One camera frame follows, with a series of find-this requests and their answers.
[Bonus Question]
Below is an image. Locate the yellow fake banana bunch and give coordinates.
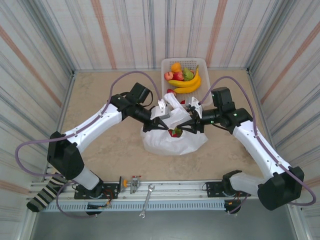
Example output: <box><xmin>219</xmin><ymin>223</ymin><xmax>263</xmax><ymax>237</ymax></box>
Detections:
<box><xmin>167</xmin><ymin>64</ymin><xmax>202</xmax><ymax>95</ymax></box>

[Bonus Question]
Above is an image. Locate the silver metal wrench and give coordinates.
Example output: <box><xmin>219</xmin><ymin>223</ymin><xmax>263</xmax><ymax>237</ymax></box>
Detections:
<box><xmin>139</xmin><ymin>184</ymin><xmax>156</xmax><ymax>219</ymax></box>

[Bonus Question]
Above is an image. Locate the silver metal clamp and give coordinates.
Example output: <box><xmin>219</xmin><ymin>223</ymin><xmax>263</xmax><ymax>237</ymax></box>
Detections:
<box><xmin>129</xmin><ymin>175</ymin><xmax>141</xmax><ymax>195</ymax></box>

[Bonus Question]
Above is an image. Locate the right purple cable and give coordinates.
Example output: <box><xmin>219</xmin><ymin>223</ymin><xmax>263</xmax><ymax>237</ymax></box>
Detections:
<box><xmin>199</xmin><ymin>75</ymin><xmax>317</xmax><ymax>215</ymax></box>

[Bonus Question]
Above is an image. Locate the white perforated plastic basket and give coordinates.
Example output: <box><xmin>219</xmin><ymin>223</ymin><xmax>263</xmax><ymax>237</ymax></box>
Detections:
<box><xmin>161</xmin><ymin>57</ymin><xmax>210</xmax><ymax>106</ymax></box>

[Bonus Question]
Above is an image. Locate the grey slotted cable tray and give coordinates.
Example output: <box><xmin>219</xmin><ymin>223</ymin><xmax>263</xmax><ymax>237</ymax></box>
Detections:
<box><xmin>48</xmin><ymin>199</ymin><xmax>227</xmax><ymax>213</ymax></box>

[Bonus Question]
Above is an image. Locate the aluminium mounting rail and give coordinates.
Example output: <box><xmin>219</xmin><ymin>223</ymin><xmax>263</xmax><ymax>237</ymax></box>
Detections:
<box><xmin>29</xmin><ymin>177</ymin><xmax>261</xmax><ymax>201</ymax></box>

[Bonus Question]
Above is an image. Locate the white plastic bag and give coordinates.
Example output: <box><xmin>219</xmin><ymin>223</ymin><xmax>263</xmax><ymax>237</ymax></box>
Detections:
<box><xmin>139</xmin><ymin>92</ymin><xmax>209</xmax><ymax>156</ymax></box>

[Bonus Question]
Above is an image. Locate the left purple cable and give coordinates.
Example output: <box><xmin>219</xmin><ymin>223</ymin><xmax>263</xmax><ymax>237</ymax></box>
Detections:
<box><xmin>14</xmin><ymin>71</ymin><xmax>163</xmax><ymax>220</ymax></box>

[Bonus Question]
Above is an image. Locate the black white striped sock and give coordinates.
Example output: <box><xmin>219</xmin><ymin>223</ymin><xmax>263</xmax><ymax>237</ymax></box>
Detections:
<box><xmin>26</xmin><ymin>172</ymin><xmax>70</xmax><ymax>213</ymax></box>

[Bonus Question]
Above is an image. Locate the purple cable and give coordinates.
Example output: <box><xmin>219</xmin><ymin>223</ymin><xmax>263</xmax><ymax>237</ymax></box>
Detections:
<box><xmin>199</xmin><ymin>75</ymin><xmax>317</xmax><ymax>215</ymax></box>
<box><xmin>14</xmin><ymin>71</ymin><xmax>163</xmax><ymax>220</ymax></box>

